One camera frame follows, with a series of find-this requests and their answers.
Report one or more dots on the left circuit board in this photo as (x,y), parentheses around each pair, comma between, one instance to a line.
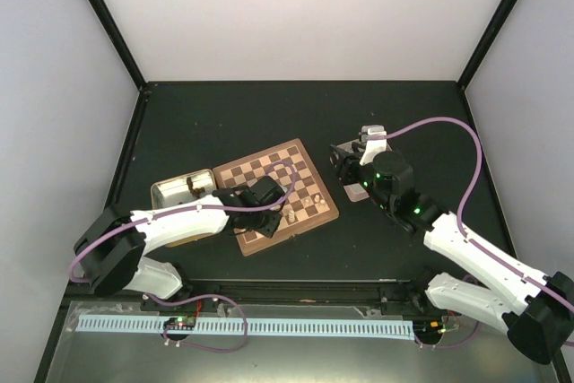
(180,323)

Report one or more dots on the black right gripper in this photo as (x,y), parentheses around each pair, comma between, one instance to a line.
(346,164)

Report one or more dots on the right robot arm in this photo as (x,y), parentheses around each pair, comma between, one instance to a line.
(532,309)

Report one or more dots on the right circuit board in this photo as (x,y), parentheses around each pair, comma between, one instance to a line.
(438,326)

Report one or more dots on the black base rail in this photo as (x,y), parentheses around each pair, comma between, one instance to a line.
(395,297)

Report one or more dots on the gold tin tray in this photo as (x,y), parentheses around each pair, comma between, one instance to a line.
(177,190)

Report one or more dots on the wooden chess board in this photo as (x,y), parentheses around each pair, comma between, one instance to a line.
(248,169)

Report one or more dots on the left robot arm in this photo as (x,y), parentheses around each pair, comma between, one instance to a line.
(113,253)

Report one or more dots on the circuit board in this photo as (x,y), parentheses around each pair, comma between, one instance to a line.
(438,326)
(180,323)

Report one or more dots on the silver pink tin tray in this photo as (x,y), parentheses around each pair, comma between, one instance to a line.
(355,192)

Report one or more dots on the dark chess pieces pile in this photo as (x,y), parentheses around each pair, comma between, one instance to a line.
(194,191)

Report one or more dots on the white slotted cable duct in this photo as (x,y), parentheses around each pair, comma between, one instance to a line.
(380,329)

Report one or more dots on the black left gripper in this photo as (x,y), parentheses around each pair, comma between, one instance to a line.
(268,230)

